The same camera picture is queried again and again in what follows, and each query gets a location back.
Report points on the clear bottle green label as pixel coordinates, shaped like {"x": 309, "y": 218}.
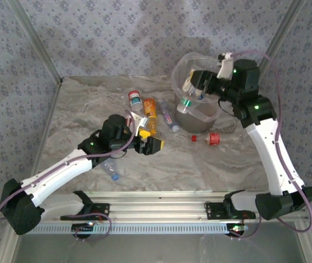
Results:
{"x": 186, "y": 103}

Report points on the orange juice bottle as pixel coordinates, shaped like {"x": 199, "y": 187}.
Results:
{"x": 150, "y": 109}

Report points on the slim clear bottle pink label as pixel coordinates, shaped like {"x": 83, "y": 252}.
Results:
{"x": 169, "y": 117}

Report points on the wide bottle red teal label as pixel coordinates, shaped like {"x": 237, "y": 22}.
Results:
{"x": 135, "y": 99}

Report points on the red cap red label bottle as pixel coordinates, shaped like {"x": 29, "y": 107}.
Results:
{"x": 214, "y": 139}

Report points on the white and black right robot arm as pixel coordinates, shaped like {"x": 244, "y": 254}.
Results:
{"x": 271, "y": 153}

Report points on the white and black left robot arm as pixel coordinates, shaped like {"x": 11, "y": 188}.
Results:
{"x": 57, "y": 171}

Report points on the clear plastic bin liner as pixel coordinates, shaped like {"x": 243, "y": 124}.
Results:
{"x": 177, "y": 90}

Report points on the clear plastic bin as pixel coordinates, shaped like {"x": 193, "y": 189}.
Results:
{"x": 197, "y": 120}

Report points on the clear bottle blue cap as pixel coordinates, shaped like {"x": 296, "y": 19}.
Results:
{"x": 114, "y": 176}

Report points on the small black circuit board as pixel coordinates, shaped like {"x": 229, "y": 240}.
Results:
{"x": 81, "y": 227}
{"x": 235, "y": 228}

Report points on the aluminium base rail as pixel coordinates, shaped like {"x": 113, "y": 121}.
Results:
{"x": 158, "y": 208}

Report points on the aluminium table edge rail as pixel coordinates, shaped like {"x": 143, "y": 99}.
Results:
{"x": 47, "y": 120}

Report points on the aluminium frame post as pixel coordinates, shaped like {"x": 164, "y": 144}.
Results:
{"x": 37, "y": 46}
{"x": 279, "y": 41}

